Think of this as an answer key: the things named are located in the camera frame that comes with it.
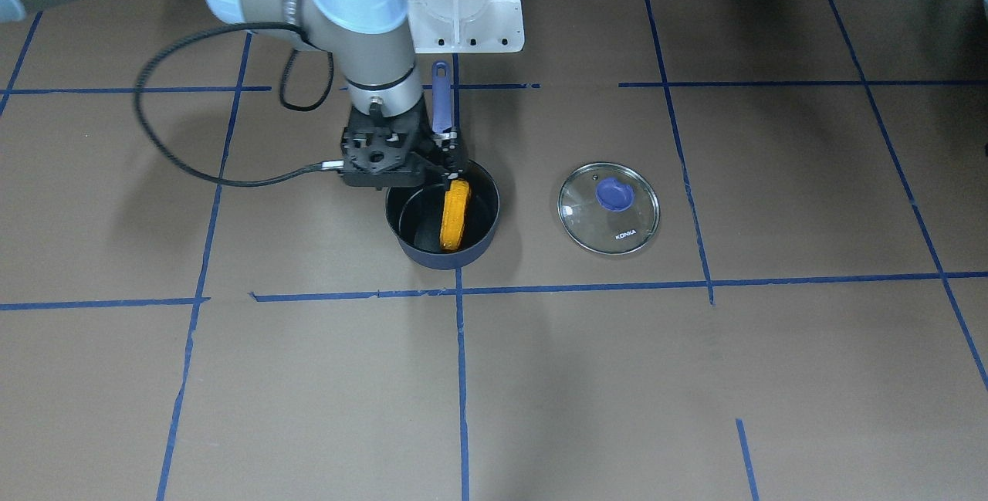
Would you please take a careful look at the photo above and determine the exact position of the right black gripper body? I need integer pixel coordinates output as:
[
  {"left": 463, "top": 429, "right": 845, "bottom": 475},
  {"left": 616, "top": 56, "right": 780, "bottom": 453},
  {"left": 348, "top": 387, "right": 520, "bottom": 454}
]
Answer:
[{"left": 412, "top": 100, "right": 465, "bottom": 176}]

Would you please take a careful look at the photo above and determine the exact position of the yellow corn cob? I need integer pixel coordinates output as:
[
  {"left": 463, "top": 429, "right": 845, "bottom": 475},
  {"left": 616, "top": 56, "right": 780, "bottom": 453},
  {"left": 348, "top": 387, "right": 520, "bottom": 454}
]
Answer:
[{"left": 440, "top": 180, "right": 472, "bottom": 252}]

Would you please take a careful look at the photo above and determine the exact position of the glass pot lid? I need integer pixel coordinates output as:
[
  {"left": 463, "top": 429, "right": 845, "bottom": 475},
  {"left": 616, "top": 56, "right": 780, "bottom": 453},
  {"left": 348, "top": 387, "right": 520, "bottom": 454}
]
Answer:
[{"left": 557, "top": 162, "right": 662, "bottom": 256}]

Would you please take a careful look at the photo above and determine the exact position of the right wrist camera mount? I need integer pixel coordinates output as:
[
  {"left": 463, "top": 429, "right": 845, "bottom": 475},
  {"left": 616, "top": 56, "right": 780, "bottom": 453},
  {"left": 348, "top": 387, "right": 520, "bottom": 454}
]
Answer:
[{"left": 341, "top": 107, "right": 426, "bottom": 189}]

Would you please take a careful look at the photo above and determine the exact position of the blue saucepan with handle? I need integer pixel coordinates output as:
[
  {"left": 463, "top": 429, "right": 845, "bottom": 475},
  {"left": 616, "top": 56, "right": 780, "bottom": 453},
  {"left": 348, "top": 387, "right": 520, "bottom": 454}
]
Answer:
[{"left": 385, "top": 60, "right": 502, "bottom": 270}]

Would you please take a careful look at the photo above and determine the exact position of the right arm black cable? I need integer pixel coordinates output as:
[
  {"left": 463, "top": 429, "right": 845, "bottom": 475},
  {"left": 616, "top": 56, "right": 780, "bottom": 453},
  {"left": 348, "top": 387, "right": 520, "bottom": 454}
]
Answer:
[{"left": 134, "top": 21, "right": 345, "bottom": 188}]

